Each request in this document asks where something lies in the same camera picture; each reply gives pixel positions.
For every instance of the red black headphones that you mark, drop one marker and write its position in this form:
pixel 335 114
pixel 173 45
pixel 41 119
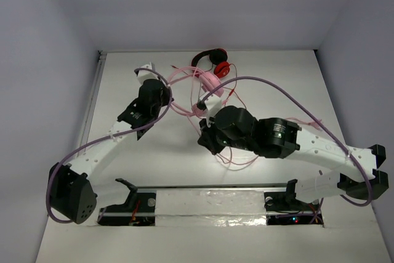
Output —
pixel 217 57

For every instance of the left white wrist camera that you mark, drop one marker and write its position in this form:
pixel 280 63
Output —
pixel 146 72

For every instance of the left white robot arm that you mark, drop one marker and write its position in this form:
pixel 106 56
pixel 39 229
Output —
pixel 70 197

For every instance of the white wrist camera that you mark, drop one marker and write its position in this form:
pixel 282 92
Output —
pixel 208 106
pixel 146 72

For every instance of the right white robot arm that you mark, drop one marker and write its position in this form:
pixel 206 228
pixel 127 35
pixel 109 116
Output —
pixel 352 171

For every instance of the aluminium rail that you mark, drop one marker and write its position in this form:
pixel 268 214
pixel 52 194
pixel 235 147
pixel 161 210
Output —
pixel 223 186

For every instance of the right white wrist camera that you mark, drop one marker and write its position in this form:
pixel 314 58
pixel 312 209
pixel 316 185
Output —
pixel 208 106

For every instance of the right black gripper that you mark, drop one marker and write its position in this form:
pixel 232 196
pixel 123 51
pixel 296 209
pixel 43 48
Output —
pixel 206 138

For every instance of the pink headphones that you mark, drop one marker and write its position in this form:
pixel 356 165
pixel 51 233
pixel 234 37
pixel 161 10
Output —
pixel 208 82

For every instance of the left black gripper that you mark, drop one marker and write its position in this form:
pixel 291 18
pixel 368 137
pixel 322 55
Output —
pixel 159 86

